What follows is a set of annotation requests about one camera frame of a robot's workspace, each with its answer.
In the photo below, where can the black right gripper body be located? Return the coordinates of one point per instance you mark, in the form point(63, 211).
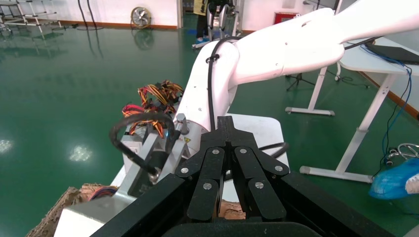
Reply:
point(150, 173)

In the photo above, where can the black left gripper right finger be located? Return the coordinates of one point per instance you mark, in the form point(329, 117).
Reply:
point(258, 189)

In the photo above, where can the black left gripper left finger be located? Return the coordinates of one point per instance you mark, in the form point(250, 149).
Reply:
point(206, 183)

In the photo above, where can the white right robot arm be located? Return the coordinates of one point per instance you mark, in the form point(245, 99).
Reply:
point(262, 55)

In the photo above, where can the brown cardboard divider box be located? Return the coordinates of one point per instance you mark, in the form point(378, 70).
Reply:
point(52, 216)

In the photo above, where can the black tripod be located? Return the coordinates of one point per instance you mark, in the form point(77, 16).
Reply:
point(298, 78)

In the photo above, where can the blue shoe cover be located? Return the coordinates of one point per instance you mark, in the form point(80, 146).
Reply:
point(389, 181)

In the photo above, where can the round floor fan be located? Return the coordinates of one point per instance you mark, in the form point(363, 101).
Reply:
point(141, 17)

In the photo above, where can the white desk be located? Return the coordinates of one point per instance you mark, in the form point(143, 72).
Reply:
point(355, 62)

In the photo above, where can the person in yellow top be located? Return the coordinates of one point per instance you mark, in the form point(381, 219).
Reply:
point(201, 19)

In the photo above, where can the grey standing machine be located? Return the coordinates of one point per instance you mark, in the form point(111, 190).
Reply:
point(222, 16)

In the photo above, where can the red box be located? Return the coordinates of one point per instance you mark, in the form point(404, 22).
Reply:
point(283, 18)

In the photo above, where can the white metal rack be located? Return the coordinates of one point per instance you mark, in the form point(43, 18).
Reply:
point(36, 22)

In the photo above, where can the black laptop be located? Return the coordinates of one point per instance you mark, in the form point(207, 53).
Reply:
point(396, 54)

